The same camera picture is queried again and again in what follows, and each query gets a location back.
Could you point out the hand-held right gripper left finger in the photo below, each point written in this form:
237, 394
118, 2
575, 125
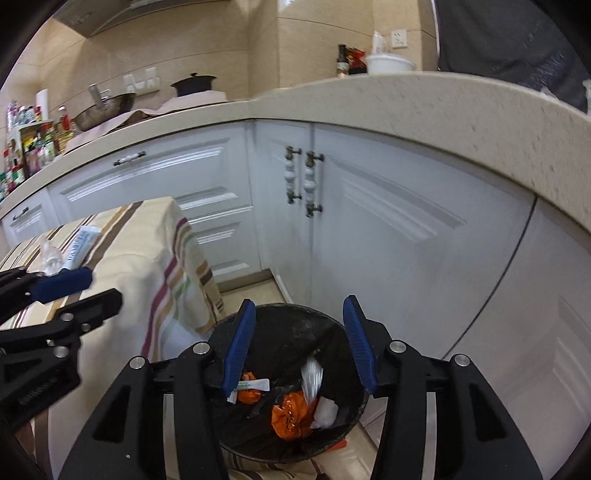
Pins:
240, 346

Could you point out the dark cloth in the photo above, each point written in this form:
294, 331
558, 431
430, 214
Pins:
508, 41

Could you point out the white sachet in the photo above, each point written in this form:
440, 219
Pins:
253, 384

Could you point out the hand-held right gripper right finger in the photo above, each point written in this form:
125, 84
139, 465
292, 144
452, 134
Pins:
360, 346

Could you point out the black trash bin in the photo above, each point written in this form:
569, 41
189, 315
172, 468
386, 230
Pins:
286, 332

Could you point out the steel wok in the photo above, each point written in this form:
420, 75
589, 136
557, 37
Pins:
106, 113

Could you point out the clear orange printed wrapper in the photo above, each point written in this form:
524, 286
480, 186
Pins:
310, 376

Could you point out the steel range hood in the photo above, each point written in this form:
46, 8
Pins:
115, 18

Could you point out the white paper bag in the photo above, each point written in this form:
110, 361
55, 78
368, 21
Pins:
381, 44

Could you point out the white spice rack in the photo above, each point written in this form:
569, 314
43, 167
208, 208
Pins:
18, 138

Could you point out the white toothpaste tube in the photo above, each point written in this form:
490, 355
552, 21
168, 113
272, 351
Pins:
78, 249

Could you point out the striped tablecloth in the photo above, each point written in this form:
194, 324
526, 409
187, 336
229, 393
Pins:
138, 258

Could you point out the paper towel roll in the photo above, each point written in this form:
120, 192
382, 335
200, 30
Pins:
41, 106

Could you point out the white tissue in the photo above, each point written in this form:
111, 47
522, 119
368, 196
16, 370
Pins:
328, 410

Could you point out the black lidded pot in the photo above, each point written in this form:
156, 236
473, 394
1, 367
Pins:
194, 85

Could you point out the large orange plastic bag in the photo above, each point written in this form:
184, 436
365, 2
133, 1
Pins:
291, 415

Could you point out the white stove cloth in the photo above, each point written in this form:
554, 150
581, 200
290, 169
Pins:
194, 101

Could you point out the clear plastic bag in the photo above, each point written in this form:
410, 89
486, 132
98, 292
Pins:
48, 256

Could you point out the white kitchen cabinet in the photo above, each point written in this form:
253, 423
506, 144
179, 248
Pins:
415, 254

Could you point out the spice rack with bottles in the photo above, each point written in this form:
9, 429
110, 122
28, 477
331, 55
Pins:
46, 143

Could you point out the white wall socket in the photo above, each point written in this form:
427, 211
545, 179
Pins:
399, 38

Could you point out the red snack packet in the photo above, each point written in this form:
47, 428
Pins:
356, 62

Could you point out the beige stove cloth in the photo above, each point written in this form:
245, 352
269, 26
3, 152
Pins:
111, 127

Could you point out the dark oil bottle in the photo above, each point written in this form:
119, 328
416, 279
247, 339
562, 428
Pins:
342, 62

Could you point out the small orange plastic bag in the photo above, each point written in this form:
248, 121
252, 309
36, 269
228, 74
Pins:
249, 397

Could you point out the white wall hook rack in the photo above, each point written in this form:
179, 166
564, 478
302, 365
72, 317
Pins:
141, 79

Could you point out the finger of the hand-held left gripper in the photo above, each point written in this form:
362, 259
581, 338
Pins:
92, 307
64, 284

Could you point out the white bowl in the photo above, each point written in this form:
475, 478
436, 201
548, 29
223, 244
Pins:
390, 63

